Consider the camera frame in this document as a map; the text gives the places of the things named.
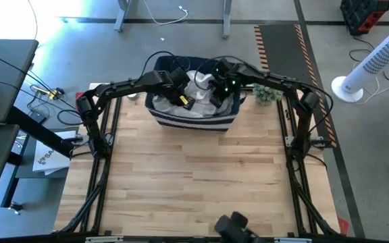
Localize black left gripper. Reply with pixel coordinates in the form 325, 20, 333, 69
162, 67, 197, 111

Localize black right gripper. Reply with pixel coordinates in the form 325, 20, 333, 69
209, 58, 242, 109

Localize white lace garment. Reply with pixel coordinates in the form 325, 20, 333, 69
152, 94, 185, 117

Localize white thin shirt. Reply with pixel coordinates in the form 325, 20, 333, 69
184, 70, 236, 118

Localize navy white-striped fabric basket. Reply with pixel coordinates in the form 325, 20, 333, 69
145, 55, 248, 133

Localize green succulent plant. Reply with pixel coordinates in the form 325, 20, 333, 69
252, 83, 284, 106

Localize grey desk leg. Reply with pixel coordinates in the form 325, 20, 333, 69
114, 0, 132, 33
222, 0, 234, 40

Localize dark hazard-striped floor mat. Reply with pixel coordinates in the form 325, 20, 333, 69
253, 24, 339, 149

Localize yellow and black connector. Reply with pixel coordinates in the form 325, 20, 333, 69
32, 84, 66, 101

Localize white tower fan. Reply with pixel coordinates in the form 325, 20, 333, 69
331, 24, 389, 103

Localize black blocky object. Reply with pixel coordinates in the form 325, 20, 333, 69
213, 211, 259, 243

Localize black and red toolbox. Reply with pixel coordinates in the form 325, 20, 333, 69
340, 0, 389, 36

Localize small metal desk foot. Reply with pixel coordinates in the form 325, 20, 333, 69
7, 201, 24, 215

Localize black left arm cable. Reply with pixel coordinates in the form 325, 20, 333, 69
141, 50, 191, 80

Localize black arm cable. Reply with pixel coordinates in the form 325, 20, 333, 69
193, 55, 335, 136
141, 50, 191, 80

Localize white charging cable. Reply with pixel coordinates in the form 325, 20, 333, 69
142, 0, 189, 26

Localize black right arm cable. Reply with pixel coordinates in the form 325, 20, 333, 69
193, 55, 335, 136

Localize black aluminium frame struts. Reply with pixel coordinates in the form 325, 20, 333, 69
57, 83, 123, 236
275, 90, 341, 236

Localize black floor cable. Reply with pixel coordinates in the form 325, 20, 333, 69
348, 34, 389, 82

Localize white fan cable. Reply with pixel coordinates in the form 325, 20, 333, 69
355, 74, 389, 106

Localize black table edge rail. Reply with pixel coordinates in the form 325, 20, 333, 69
0, 232, 389, 243

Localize black desk cable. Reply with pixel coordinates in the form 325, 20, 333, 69
0, 48, 82, 126

